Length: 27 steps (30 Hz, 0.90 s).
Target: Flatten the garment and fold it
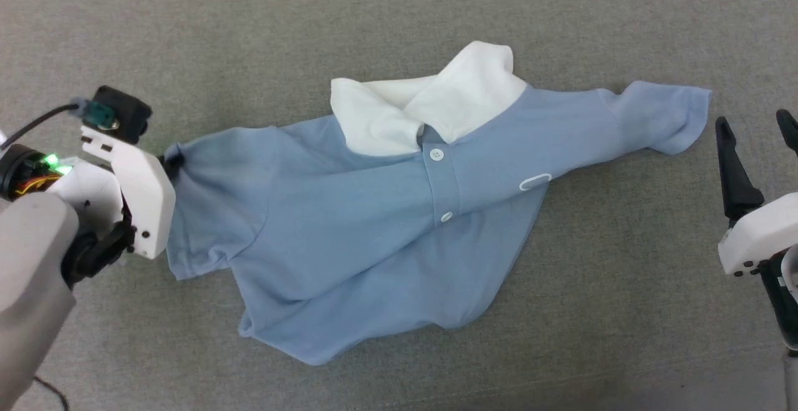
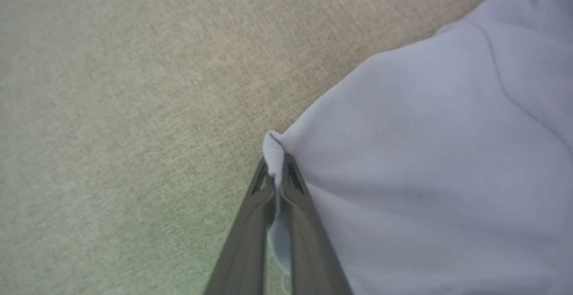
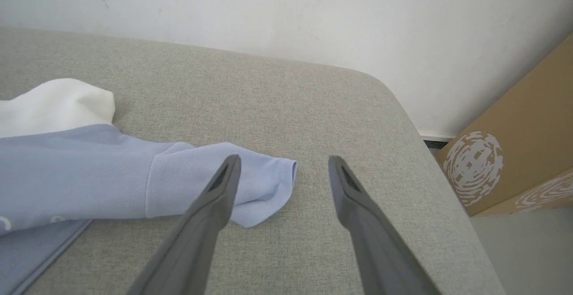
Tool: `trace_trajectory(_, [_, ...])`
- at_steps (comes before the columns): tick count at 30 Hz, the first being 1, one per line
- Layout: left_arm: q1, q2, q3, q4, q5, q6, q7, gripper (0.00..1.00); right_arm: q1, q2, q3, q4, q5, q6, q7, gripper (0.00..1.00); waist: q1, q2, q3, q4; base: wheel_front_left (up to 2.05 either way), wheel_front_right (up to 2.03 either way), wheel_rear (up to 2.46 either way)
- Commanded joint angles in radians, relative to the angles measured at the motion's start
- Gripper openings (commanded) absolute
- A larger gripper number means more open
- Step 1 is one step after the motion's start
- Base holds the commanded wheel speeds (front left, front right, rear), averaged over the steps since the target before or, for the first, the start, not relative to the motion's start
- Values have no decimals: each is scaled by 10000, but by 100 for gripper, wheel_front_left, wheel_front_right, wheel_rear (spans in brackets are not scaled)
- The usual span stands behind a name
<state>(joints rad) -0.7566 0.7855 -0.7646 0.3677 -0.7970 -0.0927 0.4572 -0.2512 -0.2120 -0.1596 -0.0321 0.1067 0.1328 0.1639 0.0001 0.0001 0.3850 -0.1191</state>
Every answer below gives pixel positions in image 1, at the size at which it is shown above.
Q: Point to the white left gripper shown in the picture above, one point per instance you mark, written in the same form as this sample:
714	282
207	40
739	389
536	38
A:
146	193

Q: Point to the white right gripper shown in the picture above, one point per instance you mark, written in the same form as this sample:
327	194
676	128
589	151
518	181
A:
760	233

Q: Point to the blue polo shirt white collar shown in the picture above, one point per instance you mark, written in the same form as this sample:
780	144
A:
374	230

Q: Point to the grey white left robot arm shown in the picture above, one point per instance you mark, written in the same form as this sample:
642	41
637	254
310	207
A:
31	274

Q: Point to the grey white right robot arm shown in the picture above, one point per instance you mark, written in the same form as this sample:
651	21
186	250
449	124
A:
785	299

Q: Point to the grey-beige fabric sofa seat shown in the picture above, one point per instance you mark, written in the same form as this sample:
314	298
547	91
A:
399	12

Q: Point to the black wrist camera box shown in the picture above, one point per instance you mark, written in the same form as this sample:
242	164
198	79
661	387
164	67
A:
118	111

